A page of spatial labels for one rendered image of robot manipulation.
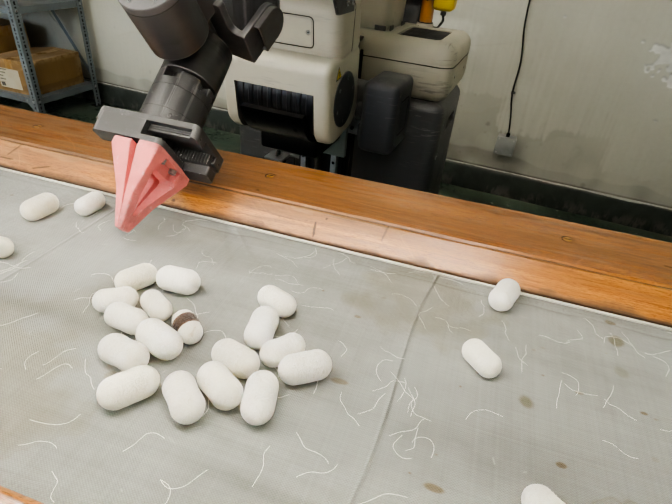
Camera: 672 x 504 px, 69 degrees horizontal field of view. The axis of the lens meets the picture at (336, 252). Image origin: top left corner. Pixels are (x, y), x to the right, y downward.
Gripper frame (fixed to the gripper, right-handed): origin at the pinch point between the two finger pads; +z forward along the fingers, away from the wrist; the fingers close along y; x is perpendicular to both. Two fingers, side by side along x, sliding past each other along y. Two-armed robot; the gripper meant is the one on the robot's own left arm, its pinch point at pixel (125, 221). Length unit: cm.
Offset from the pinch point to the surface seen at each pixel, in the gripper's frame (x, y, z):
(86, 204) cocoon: 2.8, -6.8, -1.3
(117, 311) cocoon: -5.2, 6.3, 7.9
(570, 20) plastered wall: 120, 53, -151
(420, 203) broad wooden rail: 10.1, 24.1, -12.4
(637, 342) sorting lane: 4.9, 44.2, -2.2
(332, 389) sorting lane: -3.6, 22.6, 8.6
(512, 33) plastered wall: 127, 33, -147
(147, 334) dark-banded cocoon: -6.1, 9.7, 8.8
